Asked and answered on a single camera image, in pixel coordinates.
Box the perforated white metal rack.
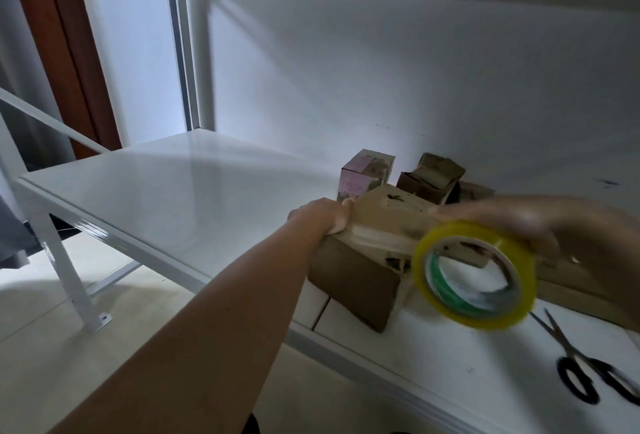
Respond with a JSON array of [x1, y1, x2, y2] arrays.
[[0, 84, 141, 332]]

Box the yellow tape roll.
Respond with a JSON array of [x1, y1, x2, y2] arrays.
[[412, 219, 538, 332]]

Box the pink carton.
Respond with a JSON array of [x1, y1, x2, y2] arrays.
[[336, 149, 397, 204]]

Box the person's left forearm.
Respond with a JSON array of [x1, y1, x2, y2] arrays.
[[50, 214, 326, 434]]

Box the corrugated cardboard box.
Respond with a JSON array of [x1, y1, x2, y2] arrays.
[[397, 152, 467, 206]]

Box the grey curtain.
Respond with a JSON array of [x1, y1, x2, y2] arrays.
[[0, 164, 41, 270]]

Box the person's left hand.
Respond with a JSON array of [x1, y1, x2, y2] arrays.
[[287, 197, 356, 242]]

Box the small cardboard box red label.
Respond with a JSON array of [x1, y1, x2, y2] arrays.
[[455, 180, 496, 204]]

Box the long cardboard box white label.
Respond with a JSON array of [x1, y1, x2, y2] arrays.
[[307, 184, 471, 334]]

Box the white metal shelf rack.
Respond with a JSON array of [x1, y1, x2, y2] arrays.
[[0, 0, 640, 434]]

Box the red-brown door frame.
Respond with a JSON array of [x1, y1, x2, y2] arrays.
[[5, 0, 123, 160]]

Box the person's right hand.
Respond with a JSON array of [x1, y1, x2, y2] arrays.
[[437, 196, 640, 268]]

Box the black handled scissors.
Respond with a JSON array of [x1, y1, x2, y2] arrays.
[[529, 309, 640, 408]]

